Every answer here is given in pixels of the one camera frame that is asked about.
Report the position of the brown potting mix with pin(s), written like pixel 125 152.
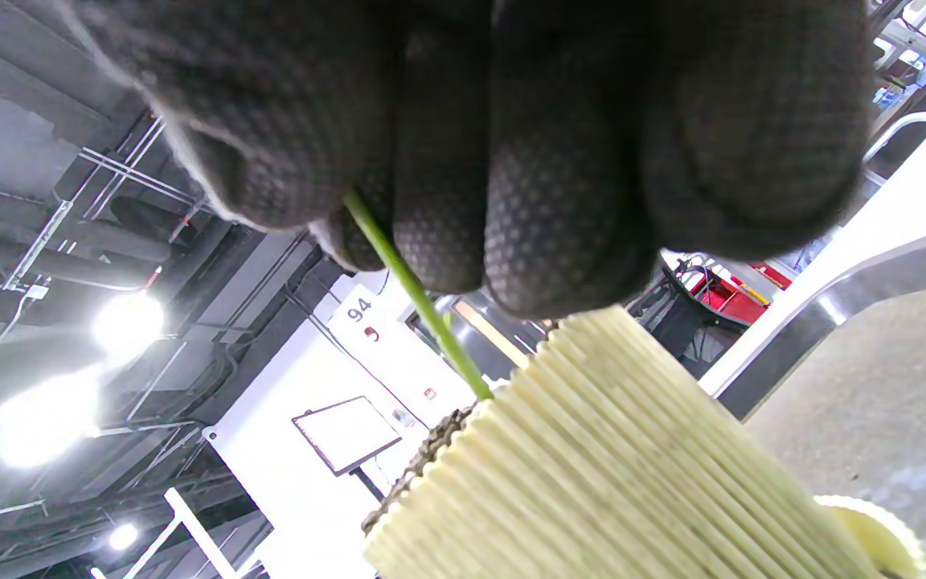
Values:
pixel 423 458

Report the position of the red artificial rose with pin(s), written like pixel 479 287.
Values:
pixel 415 293

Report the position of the white rolling cart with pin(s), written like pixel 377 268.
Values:
pixel 897 133

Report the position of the person's right hand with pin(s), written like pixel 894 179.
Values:
pixel 551 145

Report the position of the dark brown plastic tray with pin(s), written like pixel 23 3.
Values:
pixel 873 402

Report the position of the yellow ribbed flower pot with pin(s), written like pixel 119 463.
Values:
pixel 616 466

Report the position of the small round ceiling lamp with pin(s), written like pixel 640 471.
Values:
pixel 122 536

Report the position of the red tool cart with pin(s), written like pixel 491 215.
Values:
pixel 732 301

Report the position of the long bright ceiling lamp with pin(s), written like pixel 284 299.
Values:
pixel 45 418

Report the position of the white screen on stand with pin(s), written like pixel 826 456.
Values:
pixel 346 434

